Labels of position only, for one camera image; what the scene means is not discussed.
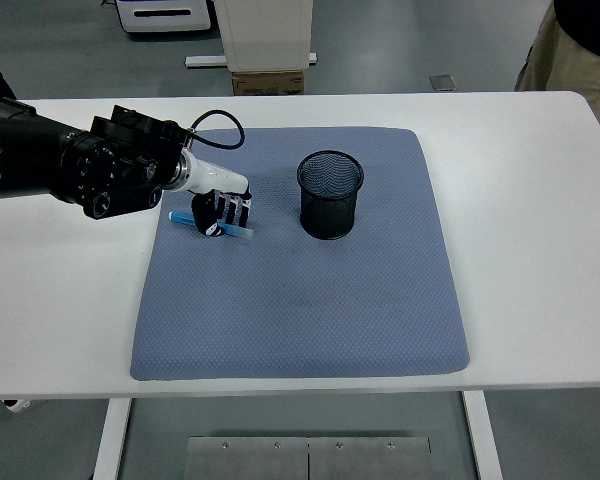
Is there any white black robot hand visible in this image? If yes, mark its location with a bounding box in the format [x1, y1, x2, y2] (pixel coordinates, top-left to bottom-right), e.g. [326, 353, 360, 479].
[183, 153, 254, 240]

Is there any black mesh pen holder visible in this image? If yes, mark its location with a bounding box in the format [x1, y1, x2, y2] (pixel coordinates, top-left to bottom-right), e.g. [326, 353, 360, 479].
[296, 150, 365, 241]

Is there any brown cardboard box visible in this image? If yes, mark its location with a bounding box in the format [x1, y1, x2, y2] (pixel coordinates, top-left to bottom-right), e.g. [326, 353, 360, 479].
[231, 69, 306, 96]

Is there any blue-grey textured mat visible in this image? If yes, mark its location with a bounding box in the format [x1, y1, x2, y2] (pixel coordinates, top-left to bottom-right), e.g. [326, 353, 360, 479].
[129, 127, 471, 383]

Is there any blue marker with clear cap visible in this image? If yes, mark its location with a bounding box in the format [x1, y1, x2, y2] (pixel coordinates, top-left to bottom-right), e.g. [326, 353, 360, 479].
[168, 210, 257, 242]

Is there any person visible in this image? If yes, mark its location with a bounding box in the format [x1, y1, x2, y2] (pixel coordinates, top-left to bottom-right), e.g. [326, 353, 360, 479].
[514, 0, 600, 134]

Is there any white table leg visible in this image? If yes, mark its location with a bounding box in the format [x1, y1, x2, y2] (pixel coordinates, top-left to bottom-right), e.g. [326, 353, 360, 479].
[90, 398, 132, 480]
[462, 390, 504, 480]

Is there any grey metal plate with screws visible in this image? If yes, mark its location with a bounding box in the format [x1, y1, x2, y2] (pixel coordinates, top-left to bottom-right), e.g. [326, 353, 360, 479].
[183, 436, 310, 480]
[308, 436, 434, 480]

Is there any white appliance with black slot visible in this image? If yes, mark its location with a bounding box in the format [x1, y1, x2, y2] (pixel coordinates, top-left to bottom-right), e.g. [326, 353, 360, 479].
[115, 0, 214, 34]

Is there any white floor foot bar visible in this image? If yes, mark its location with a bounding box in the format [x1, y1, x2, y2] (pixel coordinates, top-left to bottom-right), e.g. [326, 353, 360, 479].
[184, 51, 321, 69]

